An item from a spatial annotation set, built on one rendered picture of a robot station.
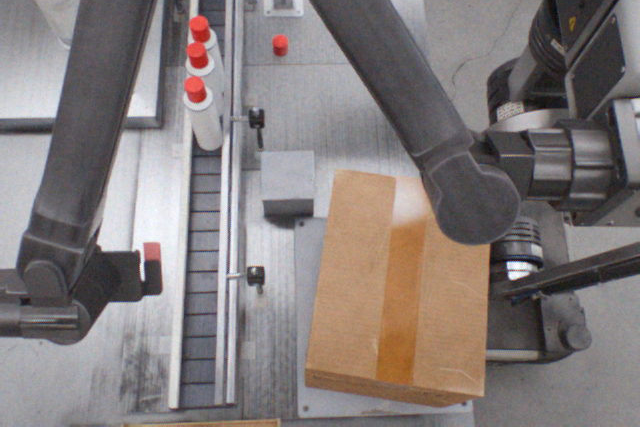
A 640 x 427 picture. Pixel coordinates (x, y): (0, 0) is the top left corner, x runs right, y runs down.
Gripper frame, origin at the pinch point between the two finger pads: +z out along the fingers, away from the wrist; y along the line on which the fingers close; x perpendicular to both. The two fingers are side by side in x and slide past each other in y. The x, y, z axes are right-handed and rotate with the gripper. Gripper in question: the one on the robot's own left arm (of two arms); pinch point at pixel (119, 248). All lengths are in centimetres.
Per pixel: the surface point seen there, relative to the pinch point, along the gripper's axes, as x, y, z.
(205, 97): -15.9, -7.5, 28.6
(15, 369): 30.4, 26.2, 19.0
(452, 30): -20, -79, 170
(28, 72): -17, 32, 51
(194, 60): -21.9, -5.6, 30.8
